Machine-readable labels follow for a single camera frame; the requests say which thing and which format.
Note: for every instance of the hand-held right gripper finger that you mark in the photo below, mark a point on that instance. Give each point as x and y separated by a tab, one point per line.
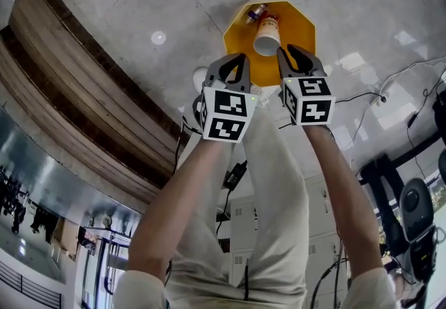
284	65
310	61

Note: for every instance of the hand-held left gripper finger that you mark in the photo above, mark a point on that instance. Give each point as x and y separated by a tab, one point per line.
217	68
245	75

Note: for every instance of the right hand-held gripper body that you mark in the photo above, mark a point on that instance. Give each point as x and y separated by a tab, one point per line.
310	102

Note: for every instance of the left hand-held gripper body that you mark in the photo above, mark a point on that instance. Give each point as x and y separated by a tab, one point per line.
223	115

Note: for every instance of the yellow octagonal trash bin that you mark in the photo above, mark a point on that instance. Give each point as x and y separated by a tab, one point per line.
301	32

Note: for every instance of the white printed paper cup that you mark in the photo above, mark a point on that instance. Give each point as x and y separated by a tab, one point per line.
268	37

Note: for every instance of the person's left forearm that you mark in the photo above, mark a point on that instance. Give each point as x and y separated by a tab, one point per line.
181	203

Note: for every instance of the person's right forearm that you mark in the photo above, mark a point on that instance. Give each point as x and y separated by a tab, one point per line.
339	196

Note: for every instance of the person's white shoe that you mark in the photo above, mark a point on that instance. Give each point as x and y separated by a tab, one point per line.
199	78

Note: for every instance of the red wrapper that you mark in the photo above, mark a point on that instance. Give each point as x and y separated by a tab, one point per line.
272	15

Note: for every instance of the metal drink can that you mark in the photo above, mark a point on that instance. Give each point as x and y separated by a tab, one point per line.
254	14

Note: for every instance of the black power adapter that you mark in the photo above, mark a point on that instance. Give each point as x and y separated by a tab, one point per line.
235	175

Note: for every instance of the person's beige trousers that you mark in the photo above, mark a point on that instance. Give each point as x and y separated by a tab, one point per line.
271	196

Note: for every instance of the grey metal locker cabinet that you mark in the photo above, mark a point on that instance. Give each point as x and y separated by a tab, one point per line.
320	217

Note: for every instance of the black grey office chair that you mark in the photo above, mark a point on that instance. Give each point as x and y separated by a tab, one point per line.
416	208

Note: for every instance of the person's white shirt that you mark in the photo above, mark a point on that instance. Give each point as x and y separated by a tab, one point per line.
139	292

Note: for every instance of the metal railing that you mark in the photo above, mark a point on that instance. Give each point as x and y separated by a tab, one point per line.
28	288

